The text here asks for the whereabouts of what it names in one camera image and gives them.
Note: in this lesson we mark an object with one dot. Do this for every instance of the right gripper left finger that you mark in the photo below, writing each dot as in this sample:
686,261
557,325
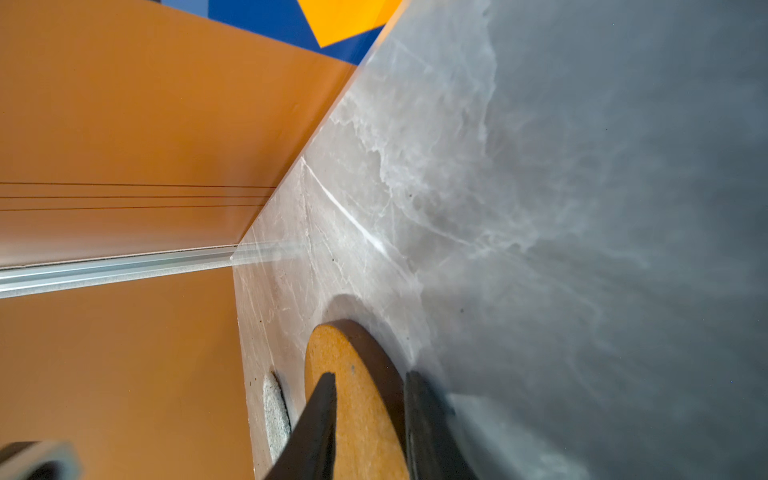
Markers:
310,451

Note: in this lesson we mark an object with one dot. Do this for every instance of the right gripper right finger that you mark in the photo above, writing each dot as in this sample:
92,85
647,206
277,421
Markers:
431,449

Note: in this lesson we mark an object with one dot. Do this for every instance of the plain brown wooden coaster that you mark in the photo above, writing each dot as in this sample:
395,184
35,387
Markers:
370,416

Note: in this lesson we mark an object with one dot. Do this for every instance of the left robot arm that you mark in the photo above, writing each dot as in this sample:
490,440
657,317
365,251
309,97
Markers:
43,459

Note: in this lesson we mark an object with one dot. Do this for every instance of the left aluminium corner post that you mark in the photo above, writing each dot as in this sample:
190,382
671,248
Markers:
46,278

